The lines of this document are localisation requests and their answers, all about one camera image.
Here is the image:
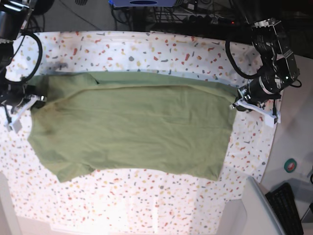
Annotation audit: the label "black keyboard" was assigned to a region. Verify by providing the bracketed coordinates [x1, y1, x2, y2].
[265, 183, 304, 235]

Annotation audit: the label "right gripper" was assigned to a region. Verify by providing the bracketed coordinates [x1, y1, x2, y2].
[0, 83, 47, 133]

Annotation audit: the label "green tape roll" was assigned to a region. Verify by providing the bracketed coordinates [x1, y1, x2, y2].
[284, 158, 297, 173]

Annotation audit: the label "terrazzo pattern tablecloth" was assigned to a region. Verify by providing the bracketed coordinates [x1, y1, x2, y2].
[0, 31, 275, 235]

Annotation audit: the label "blue box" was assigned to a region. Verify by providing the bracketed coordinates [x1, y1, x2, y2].
[109, 0, 176, 7]

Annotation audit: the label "green t-shirt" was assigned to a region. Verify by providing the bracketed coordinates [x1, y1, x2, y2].
[28, 72, 236, 182]

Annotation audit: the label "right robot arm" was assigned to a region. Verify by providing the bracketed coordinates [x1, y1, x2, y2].
[0, 0, 54, 133]

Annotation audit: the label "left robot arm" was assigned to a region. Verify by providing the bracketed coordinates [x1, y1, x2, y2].
[225, 0, 300, 127]

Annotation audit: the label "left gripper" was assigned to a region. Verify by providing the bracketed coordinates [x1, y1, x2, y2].
[230, 75, 281, 127]

